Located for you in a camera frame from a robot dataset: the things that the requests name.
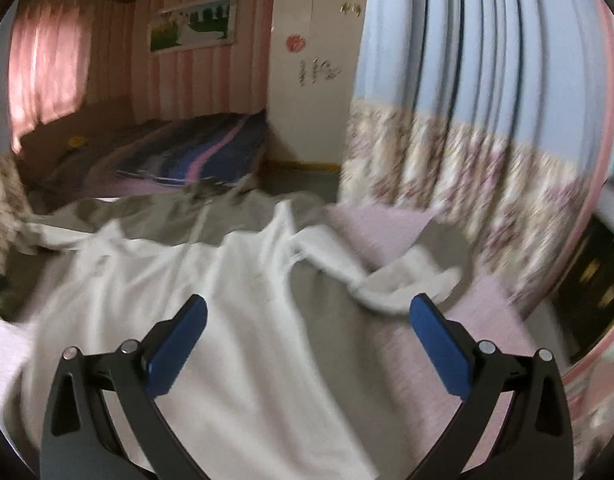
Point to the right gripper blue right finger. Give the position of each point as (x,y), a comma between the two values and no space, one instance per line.
(535,440)

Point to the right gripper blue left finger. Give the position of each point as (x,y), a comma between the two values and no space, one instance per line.
(79,438)

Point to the white and grey large garment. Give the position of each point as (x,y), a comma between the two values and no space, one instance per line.
(296,376)

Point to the pink floral bed sheet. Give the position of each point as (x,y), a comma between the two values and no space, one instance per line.
(248,341)

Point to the blue floral left curtain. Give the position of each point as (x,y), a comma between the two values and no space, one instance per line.
(13,201)

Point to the blue floral curtain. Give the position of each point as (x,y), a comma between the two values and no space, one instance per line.
(13,201)
(495,115)

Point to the far bed striped blanket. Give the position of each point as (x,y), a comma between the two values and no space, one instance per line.
(151,157)

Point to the yellow item on far bed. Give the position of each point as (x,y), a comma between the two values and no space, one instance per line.
(76,142)

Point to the blue floral right curtain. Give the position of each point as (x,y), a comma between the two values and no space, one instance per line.
(495,115)

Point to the pink window curtain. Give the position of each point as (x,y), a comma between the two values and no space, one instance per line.
(49,62)

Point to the white wardrobe with decals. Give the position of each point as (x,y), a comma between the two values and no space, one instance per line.
(314,50)

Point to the framed landscape wall picture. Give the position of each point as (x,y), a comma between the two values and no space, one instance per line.
(193,25)

